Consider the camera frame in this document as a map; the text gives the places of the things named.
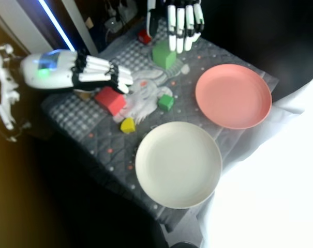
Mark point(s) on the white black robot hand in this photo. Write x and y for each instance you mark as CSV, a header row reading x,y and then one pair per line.
x,y
50,69
180,20

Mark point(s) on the large green cube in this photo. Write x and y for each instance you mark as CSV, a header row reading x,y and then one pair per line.
x,y
162,56

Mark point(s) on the small red block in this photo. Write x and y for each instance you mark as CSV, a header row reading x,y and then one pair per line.
x,y
145,37

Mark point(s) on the large red cube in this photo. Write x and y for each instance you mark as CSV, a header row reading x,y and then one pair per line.
x,y
111,102

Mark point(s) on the small green cube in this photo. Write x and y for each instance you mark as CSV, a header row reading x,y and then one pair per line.
x,y
166,102

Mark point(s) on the pink round plate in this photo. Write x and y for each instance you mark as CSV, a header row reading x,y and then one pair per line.
x,y
232,96

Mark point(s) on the white round plate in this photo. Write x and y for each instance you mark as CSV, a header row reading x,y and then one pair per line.
x,y
178,165

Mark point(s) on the brown block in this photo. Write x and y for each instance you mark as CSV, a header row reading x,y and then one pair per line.
x,y
83,95

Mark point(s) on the blue-white light strip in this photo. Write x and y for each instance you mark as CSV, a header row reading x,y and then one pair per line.
x,y
56,24

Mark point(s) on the white power strip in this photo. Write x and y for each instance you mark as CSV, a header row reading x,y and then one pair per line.
x,y
114,24

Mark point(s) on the grey quilt with bear print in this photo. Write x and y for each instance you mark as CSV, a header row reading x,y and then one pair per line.
x,y
107,144

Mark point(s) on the yellow toy block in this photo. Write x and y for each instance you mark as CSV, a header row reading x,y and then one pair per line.
x,y
127,126

